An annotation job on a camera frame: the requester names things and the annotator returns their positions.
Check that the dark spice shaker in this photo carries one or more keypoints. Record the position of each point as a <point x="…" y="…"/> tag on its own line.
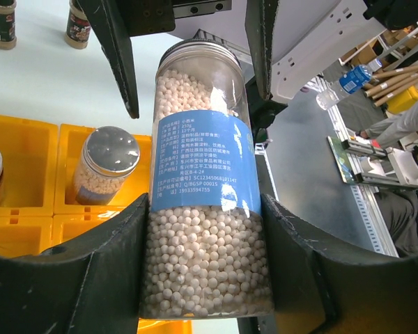
<point x="78" y="27"/>
<point x="8" y="38"/>

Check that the blue-label pearl jar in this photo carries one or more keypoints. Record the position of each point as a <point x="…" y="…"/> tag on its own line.
<point x="205" y="247"/>
<point x="108" y="156"/>

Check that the plastic water bottle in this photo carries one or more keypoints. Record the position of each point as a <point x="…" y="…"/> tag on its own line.
<point x="346" y="85"/>

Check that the seated person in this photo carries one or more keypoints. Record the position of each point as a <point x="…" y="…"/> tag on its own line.
<point x="399" y="209"/>

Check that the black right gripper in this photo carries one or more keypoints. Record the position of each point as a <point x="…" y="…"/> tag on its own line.
<point x="114" y="22"/>

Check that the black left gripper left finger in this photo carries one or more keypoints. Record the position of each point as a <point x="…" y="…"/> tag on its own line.
<point x="89" y="284"/>

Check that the yellow six-compartment tray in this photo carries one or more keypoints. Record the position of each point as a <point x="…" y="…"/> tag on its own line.
<point x="36" y="213"/>

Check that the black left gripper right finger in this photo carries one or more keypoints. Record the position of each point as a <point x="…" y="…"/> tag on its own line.
<point x="322" y="284"/>

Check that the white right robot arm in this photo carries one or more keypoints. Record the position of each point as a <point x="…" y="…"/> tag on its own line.
<point x="288" y="41"/>

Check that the cardboard tubes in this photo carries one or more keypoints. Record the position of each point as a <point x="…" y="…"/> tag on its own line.
<point x="387" y="85"/>

